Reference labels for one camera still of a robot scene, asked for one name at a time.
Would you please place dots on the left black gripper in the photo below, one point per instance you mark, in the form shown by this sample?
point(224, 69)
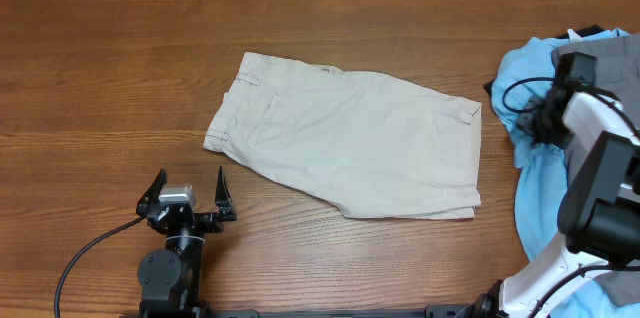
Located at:
point(213, 222)

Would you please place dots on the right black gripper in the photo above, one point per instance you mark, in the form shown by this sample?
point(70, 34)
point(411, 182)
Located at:
point(525, 125)

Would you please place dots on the beige shorts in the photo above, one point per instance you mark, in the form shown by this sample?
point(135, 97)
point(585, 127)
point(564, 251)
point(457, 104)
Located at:
point(372, 145)

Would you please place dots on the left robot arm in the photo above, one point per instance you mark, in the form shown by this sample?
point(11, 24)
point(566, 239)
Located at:
point(170, 277)

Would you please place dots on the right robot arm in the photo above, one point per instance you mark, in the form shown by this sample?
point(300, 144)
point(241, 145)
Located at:
point(598, 218)

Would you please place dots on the light blue t-shirt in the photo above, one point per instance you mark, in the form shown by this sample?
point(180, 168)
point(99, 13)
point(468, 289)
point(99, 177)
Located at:
point(546, 170)

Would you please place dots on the grey garment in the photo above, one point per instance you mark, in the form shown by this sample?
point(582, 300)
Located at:
point(617, 71)

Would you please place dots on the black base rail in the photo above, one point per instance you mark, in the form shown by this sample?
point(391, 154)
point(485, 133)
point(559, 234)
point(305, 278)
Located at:
point(431, 311)

